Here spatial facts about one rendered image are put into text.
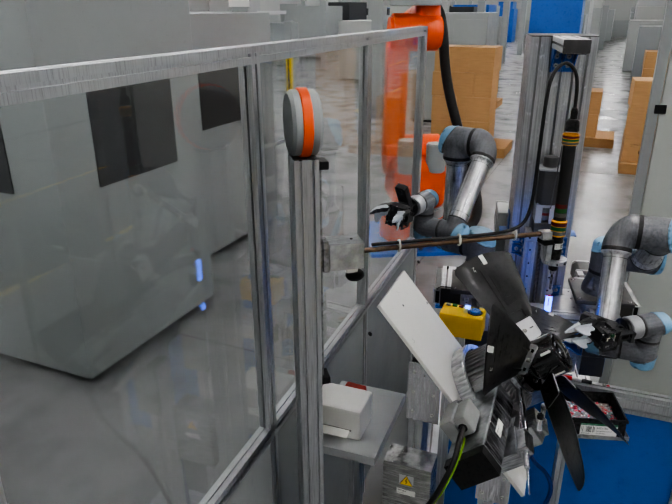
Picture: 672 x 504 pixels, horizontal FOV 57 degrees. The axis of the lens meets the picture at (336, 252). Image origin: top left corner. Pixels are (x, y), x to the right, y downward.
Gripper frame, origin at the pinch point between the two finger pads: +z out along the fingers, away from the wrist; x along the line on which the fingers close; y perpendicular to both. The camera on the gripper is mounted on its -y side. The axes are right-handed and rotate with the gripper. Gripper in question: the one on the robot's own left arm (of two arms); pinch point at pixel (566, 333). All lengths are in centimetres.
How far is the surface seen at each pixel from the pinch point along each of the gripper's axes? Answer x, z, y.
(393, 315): -14, 58, -2
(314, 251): -39, 82, 1
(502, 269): -20.3, 20.3, -9.8
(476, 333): 20.2, 11.4, -32.8
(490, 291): -16.5, 26.5, -4.6
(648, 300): 69, -138, -101
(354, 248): -39, 71, 2
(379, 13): 25, -316, -1070
